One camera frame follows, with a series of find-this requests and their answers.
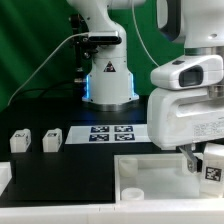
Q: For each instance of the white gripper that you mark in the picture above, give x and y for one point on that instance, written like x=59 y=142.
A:
x=176 y=118

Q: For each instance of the white square tabletop tray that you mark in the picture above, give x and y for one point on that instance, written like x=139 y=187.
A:
x=159 y=177

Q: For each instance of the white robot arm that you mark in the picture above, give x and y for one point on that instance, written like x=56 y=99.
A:
x=110 y=82

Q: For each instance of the paper sheet with tags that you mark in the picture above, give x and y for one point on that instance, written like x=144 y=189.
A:
x=130 y=133

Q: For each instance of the white front obstacle wall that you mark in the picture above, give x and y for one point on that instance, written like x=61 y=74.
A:
x=195 y=211

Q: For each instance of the white obstacle wall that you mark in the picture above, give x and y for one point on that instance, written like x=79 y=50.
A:
x=195 y=211
x=5 y=175

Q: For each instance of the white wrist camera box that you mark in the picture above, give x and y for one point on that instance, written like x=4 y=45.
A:
x=187 y=72

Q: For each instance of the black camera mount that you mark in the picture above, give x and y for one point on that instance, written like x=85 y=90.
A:
x=85 y=46

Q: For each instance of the white left obstacle wall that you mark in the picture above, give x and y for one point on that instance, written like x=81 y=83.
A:
x=5 y=175

